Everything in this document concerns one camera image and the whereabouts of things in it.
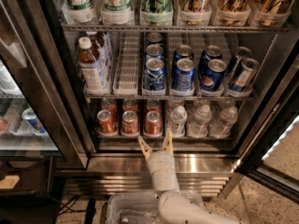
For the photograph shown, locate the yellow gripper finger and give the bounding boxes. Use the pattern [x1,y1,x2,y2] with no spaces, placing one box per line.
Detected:
[163,129,174,155]
[138,136,152,160]

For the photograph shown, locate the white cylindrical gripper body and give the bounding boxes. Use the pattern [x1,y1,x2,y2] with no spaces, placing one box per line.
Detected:
[147,150,179,193]

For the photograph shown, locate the red coke can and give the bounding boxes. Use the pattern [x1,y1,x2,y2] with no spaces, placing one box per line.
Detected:
[121,110,138,134]
[145,111,162,134]

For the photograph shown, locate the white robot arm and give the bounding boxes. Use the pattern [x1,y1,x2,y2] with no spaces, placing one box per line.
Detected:
[138,129,242,224]

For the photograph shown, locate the red can back right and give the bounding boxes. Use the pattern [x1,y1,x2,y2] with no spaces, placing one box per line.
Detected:
[146,99,162,113]

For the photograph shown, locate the orange soda can front left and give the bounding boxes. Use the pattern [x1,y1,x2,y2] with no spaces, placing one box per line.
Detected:
[97,109,116,134]

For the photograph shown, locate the stainless steel fridge base grille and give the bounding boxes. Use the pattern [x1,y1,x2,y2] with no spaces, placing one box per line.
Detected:
[64,176,229,197]

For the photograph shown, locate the red can back middle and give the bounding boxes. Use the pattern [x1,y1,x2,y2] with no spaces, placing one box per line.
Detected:
[122,99,138,112]

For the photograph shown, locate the red can back left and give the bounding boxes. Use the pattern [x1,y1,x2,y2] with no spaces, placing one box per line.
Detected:
[101,98,117,119]

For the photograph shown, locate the blue can front left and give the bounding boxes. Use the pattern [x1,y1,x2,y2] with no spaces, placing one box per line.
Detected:
[144,58,165,91]

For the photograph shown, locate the blue pepsi can front middle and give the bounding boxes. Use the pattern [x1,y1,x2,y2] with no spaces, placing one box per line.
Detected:
[171,58,195,91]

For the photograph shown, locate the blue pepsi can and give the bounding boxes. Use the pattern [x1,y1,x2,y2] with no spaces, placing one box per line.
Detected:
[200,59,226,91]
[198,45,222,78]
[171,58,195,91]
[171,45,193,77]

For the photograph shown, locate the blue pepsi can front right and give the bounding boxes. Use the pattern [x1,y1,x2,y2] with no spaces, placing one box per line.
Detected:
[200,59,226,91]

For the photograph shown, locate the blue pepsi can back middle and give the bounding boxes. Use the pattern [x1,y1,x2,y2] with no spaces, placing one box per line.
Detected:
[171,45,193,77]

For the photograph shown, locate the blue can second row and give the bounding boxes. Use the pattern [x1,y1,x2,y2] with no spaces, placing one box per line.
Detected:
[146,44,164,60]

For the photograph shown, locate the red bull can front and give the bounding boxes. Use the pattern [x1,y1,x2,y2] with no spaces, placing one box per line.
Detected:
[229,58,260,92]

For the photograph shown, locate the red bull can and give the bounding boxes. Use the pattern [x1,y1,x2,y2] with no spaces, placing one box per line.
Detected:
[226,47,251,82]
[229,58,260,92]

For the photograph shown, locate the blue pepsi can back right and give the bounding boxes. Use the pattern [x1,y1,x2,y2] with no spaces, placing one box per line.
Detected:
[198,45,222,78]

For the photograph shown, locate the fridge door right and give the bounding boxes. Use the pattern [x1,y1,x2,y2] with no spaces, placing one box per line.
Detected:
[236,56,299,203]

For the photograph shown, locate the blue can third row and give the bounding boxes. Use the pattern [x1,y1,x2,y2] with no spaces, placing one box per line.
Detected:
[146,32,164,46]

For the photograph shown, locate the fridge glass door left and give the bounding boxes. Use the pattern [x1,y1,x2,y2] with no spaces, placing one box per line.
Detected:
[0,0,93,170]

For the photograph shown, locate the red bull can back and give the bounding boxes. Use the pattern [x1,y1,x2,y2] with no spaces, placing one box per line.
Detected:
[226,47,251,82]

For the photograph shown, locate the blue white can behind glass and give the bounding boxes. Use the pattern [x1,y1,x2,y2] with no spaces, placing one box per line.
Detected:
[21,108,47,134]

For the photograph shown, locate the gold tall can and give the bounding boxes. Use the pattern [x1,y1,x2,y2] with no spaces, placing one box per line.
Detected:
[178,0,210,25]
[248,0,294,27]
[215,0,250,26]

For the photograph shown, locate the white orange tall can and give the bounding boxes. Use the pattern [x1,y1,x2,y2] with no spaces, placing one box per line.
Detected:
[101,0,133,25]

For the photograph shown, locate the green tall can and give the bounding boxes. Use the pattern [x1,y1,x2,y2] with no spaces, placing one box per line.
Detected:
[140,0,174,26]

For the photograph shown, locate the white tall can top left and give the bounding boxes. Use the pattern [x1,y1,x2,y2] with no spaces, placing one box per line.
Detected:
[64,0,94,23]

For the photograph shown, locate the clear water bottle left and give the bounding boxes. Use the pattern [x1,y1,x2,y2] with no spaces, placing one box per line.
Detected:
[167,105,187,137]

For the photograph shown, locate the clear water bottle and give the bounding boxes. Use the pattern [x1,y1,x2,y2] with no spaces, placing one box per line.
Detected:
[167,105,187,137]
[208,105,238,139]
[187,105,212,138]

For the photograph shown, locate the clear water bottle middle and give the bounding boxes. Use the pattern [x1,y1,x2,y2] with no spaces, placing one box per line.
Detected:
[187,105,212,138]

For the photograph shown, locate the clear water bottle right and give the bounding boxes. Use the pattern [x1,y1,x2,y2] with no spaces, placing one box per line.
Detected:
[208,105,238,139]

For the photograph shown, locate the clear plastic storage bin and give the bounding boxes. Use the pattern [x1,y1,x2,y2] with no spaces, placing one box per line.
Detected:
[106,191,205,224]

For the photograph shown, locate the iced tea bottle front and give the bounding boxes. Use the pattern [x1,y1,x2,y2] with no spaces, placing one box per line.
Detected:
[78,36,107,94]

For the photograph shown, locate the iced tea bottle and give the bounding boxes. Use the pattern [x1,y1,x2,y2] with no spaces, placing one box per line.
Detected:
[86,32,112,77]
[78,36,107,94]

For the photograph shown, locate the iced tea bottle back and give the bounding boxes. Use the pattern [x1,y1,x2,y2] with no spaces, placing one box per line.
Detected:
[86,32,112,77]

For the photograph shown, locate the black cable on floor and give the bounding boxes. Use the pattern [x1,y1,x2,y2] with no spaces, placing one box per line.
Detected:
[57,195,97,224]

